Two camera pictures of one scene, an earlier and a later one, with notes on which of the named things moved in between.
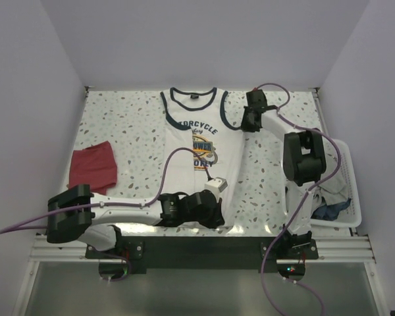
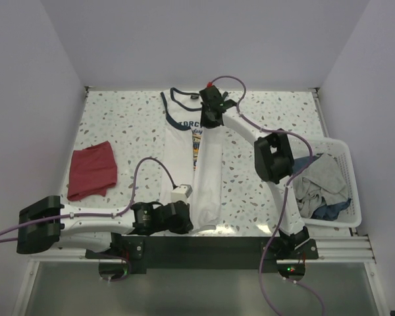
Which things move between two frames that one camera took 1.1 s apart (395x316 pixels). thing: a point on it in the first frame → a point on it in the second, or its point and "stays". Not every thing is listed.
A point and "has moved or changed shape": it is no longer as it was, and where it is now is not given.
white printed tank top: (201, 144) has moved or changed shape
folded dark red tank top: (94, 166) stays
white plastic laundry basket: (353, 217) stays
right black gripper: (244, 126) → (204, 122)
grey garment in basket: (335, 190) stays
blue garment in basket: (330, 212) stays
